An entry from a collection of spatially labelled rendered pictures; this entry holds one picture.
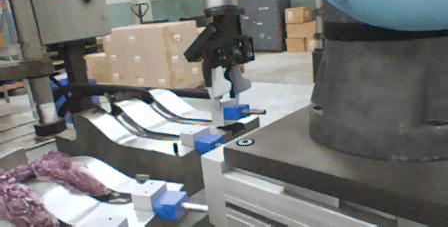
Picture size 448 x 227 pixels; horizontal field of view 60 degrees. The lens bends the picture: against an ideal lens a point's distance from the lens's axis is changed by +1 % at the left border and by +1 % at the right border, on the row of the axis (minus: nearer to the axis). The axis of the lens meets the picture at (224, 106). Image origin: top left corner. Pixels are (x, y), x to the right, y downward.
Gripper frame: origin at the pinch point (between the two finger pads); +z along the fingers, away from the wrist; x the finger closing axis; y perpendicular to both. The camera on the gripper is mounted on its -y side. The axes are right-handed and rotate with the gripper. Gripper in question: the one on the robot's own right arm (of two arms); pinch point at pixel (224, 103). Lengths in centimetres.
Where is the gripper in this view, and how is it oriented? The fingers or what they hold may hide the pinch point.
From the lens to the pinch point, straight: 86.3
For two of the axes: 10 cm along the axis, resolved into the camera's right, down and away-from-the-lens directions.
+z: 1.2, 9.9, 0.7
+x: 6.5, -1.3, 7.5
